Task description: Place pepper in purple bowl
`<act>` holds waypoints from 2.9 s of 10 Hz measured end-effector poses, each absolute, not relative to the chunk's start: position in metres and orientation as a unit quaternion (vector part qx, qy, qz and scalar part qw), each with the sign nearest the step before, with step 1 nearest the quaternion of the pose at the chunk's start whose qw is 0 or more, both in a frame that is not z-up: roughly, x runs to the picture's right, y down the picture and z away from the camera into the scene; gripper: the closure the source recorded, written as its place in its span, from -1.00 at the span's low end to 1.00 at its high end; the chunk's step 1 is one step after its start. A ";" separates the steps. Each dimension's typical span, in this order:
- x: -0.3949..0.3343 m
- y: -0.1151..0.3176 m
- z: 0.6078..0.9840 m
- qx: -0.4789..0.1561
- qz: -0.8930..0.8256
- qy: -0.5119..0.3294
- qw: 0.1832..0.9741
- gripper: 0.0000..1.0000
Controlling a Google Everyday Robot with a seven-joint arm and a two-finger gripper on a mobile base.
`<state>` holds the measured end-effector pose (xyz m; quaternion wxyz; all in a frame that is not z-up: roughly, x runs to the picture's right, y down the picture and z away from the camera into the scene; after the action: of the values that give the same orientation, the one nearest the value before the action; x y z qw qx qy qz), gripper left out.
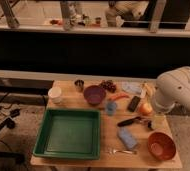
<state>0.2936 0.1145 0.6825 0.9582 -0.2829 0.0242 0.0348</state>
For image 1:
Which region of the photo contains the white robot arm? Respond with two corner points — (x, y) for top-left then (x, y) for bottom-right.
(151, 66), (190, 113)

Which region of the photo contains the dark grape bunch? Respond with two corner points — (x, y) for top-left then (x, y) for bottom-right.
(99, 80), (117, 93)

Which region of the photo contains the yellow banana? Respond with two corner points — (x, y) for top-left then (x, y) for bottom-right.
(142, 82), (154, 97)

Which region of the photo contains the orange pepper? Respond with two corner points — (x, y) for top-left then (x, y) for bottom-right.
(108, 93), (129, 101)

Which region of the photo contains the blue sponge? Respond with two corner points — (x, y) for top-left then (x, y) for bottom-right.
(118, 128), (137, 150)

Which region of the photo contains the small blue cup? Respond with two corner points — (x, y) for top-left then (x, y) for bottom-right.
(105, 101), (117, 116)

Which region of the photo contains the metal fork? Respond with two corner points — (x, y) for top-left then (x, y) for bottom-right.
(109, 149), (137, 155)

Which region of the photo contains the orange apple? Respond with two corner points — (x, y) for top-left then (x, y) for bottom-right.
(138, 102), (153, 116)

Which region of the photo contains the small metal cup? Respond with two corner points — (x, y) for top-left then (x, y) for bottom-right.
(74, 79), (84, 92)

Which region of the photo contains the purple bowl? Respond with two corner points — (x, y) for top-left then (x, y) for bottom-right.
(83, 85), (106, 105)

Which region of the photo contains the white paper cup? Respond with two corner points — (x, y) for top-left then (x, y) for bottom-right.
(48, 87), (62, 104)

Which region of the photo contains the black handled tool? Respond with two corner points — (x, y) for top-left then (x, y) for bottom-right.
(117, 116), (142, 127)

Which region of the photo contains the black rectangular block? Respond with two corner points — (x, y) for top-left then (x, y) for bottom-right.
(127, 96), (141, 112)

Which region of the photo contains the green plastic tray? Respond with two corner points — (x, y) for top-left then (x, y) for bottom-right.
(33, 109), (101, 160)

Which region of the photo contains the clear plastic bag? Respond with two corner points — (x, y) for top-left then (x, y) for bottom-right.
(121, 82), (142, 94)

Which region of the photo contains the red orange bowl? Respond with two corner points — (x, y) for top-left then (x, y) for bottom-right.
(147, 132), (176, 161)

